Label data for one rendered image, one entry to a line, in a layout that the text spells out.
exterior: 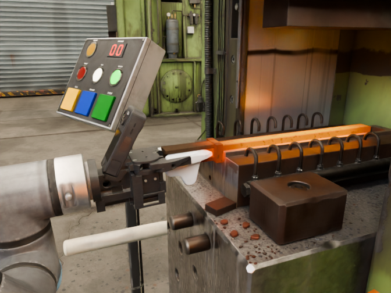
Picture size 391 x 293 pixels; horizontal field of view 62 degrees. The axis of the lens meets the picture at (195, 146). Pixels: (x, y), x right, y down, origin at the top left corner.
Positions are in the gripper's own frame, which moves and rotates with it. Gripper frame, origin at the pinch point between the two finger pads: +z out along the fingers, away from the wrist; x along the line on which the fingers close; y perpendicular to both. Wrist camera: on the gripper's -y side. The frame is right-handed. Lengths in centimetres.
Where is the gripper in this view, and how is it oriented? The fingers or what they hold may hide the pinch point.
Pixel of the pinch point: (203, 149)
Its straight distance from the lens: 58.4
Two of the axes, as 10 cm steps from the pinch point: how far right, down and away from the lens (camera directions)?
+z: 9.3, -1.5, 3.3
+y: 0.4, 9.5, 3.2
